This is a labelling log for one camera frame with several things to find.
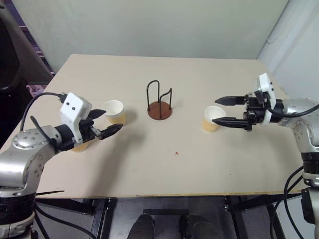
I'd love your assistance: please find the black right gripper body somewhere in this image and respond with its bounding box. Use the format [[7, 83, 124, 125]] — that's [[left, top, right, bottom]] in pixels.
[[242, 91, 269, 132]]

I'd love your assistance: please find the dark rounded shape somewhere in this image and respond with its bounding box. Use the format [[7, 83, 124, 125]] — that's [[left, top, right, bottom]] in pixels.
[[128, 213, 156, 239]]

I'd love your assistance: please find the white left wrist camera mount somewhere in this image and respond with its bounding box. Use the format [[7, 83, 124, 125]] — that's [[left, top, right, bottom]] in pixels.
[[59, 92, 92, 144]]

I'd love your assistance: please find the black cable under right arm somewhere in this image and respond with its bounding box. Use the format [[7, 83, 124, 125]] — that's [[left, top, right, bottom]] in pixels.
[[270, 166, 306, 239]]

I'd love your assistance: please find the black cable under arm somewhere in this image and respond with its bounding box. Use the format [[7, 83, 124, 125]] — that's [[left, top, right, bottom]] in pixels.
[[31, 201, 93, 239], [270, 166, 306, 239]]

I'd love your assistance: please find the black metal table frame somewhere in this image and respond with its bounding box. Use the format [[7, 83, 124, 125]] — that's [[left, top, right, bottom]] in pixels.
[[34, 190, 301, 239]]

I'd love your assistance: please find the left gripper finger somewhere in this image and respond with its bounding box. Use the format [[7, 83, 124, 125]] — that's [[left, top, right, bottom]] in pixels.
[[88, 109, 107, 120], [98, 123, 125, 141]]

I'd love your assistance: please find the white and tan paper cup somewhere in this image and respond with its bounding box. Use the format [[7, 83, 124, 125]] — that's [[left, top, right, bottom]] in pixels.
[[201, 106, 227, 133], [70, 141, 89, 153], [102, 100, 126, 125]]

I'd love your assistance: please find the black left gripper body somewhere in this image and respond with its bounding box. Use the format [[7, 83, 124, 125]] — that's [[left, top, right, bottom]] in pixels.
[[78, 118, 101, 144]]

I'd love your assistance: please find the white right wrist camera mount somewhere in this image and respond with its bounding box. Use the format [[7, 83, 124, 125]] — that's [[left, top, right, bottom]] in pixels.
[[253, 73, 278, 124]]

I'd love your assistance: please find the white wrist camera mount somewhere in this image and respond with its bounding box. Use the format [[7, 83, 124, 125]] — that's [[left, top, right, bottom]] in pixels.
[[59, 92, 92, 144], [253, 73, 278, 124]]

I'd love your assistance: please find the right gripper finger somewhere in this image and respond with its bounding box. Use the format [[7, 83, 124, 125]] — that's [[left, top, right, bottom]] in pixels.
[[214, 96, 247, 107], [212, 117, 250, 130]]

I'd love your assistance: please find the brown wire cup holder stand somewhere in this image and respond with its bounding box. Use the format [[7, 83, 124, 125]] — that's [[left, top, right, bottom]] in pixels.
[[146, 80, 174, 121]]

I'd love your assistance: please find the black cable under left arm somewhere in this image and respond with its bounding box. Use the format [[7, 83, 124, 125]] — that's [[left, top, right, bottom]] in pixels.
[[31, 201, 93, 239]]

